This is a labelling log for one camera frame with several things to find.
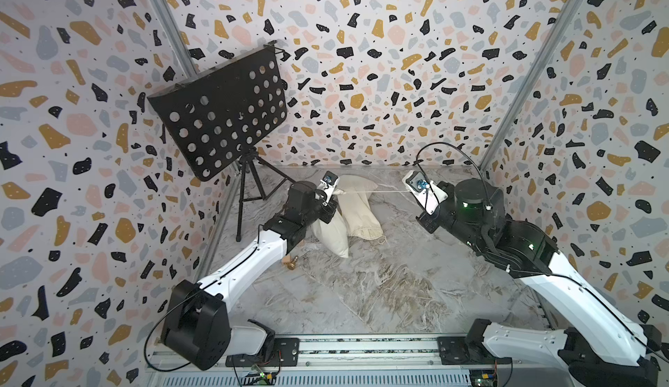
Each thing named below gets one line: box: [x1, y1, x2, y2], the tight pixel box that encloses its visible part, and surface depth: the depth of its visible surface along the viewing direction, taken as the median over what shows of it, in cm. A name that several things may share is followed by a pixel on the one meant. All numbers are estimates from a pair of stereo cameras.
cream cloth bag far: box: [337, 174, 388, 245], surface depth 102 cm
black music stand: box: [147, 43, 296, 243], surface depth 74 cm
